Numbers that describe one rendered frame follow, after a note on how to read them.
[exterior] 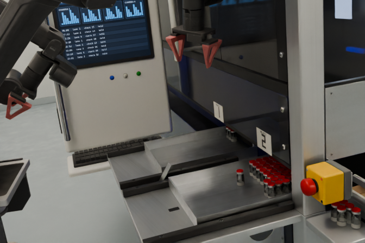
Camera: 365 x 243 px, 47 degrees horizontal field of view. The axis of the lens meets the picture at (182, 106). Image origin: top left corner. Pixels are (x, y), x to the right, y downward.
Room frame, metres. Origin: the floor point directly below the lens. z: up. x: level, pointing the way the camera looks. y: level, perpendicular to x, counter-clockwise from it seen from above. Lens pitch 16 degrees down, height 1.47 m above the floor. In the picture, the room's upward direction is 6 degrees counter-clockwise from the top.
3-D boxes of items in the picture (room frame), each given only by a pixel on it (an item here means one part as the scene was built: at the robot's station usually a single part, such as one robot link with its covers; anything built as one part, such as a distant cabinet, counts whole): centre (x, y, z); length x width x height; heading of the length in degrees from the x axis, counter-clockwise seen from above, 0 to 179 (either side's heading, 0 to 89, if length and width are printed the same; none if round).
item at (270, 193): (1.03, -0.22, 0.91); 0.02 x 0.02 x 0.05
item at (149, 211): (1.24, -0.02, 0.87); 0.70 x 0.48 x 0.02; 16
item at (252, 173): (1.12, -0.22, 0.91); 0.18 x 0.02 x 0.05; 16
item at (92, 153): (1.70, 0.29, 0.82); 0.40 x 0.14 x 0.02; 105
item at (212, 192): (1.09, -0.13, 0.90); 0.34 x 0.26 x 0.04; 106
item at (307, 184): (0.87, -0.27, 1.00); 0.04 x 0.04 x 0.04; 16
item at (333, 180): (0.88, -0.32, 1.00); 0.08 x 0.07 x 0.07; 106
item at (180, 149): (1.42, -0.04, 0.90); 0.34 x 0.26 x 0.04; 106
